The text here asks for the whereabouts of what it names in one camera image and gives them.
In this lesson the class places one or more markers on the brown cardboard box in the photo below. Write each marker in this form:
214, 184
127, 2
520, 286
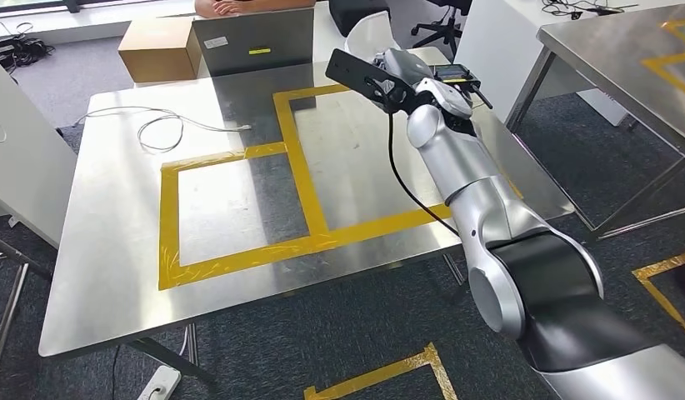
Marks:
155, 50

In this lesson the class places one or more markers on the black office chair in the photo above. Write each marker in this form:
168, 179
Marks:
447, 27

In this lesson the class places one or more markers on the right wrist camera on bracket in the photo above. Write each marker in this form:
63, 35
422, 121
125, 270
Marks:
353, 69

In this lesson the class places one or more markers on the black case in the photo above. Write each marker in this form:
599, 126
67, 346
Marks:
356, 14

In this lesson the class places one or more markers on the steel table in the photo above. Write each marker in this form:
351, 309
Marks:
613, 55
11, 309

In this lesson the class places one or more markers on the white power strip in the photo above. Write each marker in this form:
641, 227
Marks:
160, 384

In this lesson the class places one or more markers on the grey box with yellow label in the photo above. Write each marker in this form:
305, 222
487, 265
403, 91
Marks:
254, 33

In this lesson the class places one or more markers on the white cabinet panel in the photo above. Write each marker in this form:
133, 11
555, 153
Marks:
28, 165

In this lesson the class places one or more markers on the person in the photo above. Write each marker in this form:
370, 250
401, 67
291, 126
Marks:
265, 4

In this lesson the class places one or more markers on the person's hand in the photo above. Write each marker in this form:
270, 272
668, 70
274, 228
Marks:
229, 6

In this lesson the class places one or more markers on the steel workbench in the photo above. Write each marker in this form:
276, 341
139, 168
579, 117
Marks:
110, 221

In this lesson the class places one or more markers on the black tool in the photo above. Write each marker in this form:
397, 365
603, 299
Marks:
453, 73

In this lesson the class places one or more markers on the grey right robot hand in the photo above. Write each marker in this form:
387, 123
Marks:
408, 66

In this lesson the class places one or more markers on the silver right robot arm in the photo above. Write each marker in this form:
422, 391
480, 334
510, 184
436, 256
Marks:
475, 182

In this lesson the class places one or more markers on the white car mirror shell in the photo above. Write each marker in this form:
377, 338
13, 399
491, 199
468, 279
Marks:
370, 33

